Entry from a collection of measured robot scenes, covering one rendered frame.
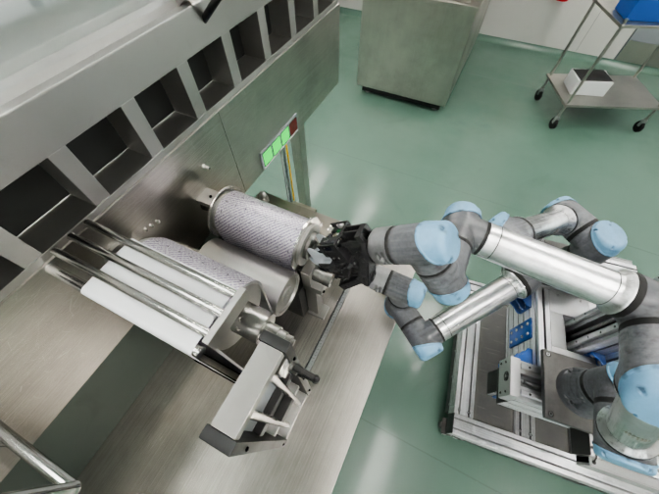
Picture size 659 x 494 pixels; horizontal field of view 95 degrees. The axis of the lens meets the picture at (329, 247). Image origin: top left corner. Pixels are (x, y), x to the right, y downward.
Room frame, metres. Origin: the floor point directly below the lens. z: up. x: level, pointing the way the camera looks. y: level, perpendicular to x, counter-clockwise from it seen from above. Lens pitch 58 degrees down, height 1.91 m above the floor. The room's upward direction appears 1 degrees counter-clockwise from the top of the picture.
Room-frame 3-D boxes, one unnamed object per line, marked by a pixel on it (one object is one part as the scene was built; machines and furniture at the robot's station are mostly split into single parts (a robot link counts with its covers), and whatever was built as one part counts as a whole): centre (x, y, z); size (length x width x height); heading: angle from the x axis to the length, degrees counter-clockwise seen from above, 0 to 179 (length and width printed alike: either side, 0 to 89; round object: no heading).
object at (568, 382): (0.12, -0.81, 0.87); 0.15 x 0.15 x 0.10
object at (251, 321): (0.19, 0.15, 1.33); 0.06 x 0.06 x 0.06; 64
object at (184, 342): (0.20, 0.35, 1.17); 0.34 x 0.05 x 0.54; 64
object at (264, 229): (0.36, 0.23, 1.16); 0.39 x 0.23 x 0.51; 154
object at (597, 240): (0.59, -0.97, 0.98); 0.13 x 0.12 x 0.14; 26
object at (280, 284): (0.37, 0.22, 1.17); 0.26 x 0.12 x 0.12; 64
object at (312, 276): (0.38, 0.04, 1.05); 0.06 x 0.05 x 0.31; 64
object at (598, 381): (0.11, -0.81, 0.98); 0.13 x 0.12 x 0.14; 153
